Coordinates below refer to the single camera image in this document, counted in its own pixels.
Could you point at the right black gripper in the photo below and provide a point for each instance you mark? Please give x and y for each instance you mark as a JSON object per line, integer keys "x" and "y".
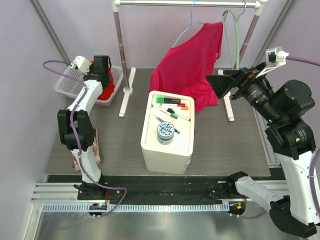
{"x": 220, "y": 83}

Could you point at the red t shirt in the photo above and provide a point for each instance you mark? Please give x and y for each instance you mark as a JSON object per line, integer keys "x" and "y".
{"x": 107, "y": 92}

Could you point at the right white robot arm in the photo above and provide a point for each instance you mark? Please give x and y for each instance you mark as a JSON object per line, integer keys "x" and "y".
{"x": 292, "y": 141}

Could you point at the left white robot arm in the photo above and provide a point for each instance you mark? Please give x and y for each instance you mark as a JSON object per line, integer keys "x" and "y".
{"x": 76, "y": 131}

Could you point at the pink t shirt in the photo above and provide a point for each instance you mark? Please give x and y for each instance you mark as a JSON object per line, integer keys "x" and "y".
{"x": 184, "y": 68}

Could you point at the red whiteboard marker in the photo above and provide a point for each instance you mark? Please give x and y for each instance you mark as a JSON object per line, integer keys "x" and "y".
{"x": 173, "y": 105}

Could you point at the green capped white marker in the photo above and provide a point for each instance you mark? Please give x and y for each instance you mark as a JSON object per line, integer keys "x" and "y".
{"x": 171, "y": 113}

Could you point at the green highlighter marker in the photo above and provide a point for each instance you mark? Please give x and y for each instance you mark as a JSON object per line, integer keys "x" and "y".
{"x": 165, "y": 100}

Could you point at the blue ballpoint pen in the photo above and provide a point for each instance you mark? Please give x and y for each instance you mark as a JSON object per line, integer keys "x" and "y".
{"x": 161, "y": 120}

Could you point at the blue patterned round tin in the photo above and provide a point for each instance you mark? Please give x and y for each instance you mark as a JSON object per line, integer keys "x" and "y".
{"x": 165, "y": 132}

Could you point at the white foam box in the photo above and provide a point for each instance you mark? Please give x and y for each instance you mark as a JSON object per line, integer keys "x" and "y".
{"x": 175, "y": 157}

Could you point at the white clothes rack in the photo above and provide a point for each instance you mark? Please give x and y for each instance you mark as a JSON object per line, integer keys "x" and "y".
{"x": 128, "y": 77}

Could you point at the pink illustrated book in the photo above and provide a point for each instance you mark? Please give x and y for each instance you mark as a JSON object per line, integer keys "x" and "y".
{"x": 95, "y": 149}

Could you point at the white plastic basket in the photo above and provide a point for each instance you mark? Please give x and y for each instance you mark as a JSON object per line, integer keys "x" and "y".
{"x": 72, "y": 88}

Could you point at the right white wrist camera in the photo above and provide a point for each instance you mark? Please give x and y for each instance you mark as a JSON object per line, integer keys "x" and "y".
{"x": 275, "y": 58}

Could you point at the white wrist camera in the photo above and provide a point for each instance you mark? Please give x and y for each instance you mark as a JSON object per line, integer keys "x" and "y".
{"x": 82, "y": 64}
{"x": 275, "y": 58}

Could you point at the white slotted cable duct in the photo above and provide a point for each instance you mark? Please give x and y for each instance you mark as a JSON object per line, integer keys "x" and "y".
{"x": 90, "y": 207}

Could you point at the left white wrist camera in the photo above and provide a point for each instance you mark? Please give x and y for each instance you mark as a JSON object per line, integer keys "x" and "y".
{"x": 82, "y": 64}

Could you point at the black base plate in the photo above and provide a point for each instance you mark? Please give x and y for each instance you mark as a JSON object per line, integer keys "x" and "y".
{"x": 160, "y": 190}

